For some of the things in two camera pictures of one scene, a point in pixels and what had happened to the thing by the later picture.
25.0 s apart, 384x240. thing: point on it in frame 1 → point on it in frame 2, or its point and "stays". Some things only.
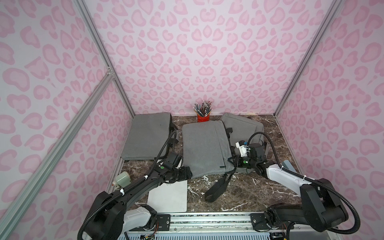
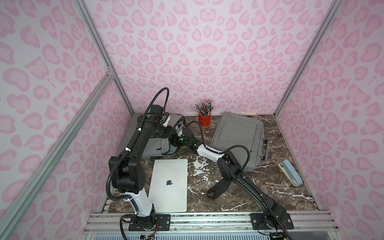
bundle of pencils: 203,110 stays
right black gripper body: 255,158 → 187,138
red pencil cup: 203,119 stays
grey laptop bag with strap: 206,147 → 242,135
